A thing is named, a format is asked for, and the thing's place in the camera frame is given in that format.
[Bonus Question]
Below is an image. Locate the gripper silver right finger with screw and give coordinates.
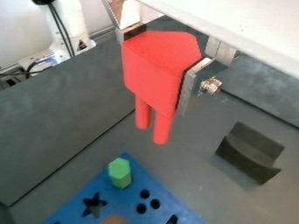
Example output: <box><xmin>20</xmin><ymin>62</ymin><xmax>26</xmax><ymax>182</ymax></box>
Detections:
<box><xmin>177</xmin><ymin>38</ymin><xmax>239</xmax><ymax>115</ymax></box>

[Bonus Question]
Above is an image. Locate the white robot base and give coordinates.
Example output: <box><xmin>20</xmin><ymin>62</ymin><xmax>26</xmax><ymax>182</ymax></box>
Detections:
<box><xmin>19</xmin><ymin>0</ymin><xmax>96</xmax><ymax>75</ymax></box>

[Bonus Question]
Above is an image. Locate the blue shape-sorter block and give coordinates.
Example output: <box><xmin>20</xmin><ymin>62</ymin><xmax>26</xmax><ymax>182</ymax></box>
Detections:
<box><xmin>42</xmin><ymin>152</ymin><xmax>207</xmax><ymax>224</ymax></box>

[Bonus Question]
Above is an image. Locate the green hexagonal peg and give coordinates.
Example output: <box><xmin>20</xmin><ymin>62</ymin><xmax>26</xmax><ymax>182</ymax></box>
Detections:
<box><xmin>108</xmin><ymin>157</ymin><xmax>132</xmax><ymax>189</ymax></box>

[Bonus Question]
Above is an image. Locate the black cable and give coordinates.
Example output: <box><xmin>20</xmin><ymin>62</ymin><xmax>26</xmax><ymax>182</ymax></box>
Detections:
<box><xmin>0</xmin><ymin>3</ymin><xmax>75</xmax><ymax>84</ymax></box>

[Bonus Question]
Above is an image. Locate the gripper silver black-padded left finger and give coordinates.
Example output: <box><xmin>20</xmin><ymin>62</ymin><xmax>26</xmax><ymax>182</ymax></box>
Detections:
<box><xmin>102</xmin><ymin>0</ymin><xmax>147</xmax><ymax>44</ymax></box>

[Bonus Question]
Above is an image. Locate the red three-prong object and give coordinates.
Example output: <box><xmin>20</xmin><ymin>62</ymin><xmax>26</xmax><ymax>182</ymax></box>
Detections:
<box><xmin>122</xmin><ymin>31</ymin><xmax>202</xmax><ymax>144</ymax></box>

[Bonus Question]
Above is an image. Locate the brown cylinder peg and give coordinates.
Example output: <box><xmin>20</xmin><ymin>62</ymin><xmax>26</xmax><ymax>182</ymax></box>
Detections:
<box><xmin>102</xmin><ymin>215</ymin><xmax>127</xmax><ymax>224</ymax></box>

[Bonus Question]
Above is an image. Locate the black curved fixture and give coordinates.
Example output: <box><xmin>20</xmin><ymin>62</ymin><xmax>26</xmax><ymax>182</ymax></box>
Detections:
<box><xmin>215</xmin><ymin>122</ymin><xmax>286</xmax><ymax>184</ymax></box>

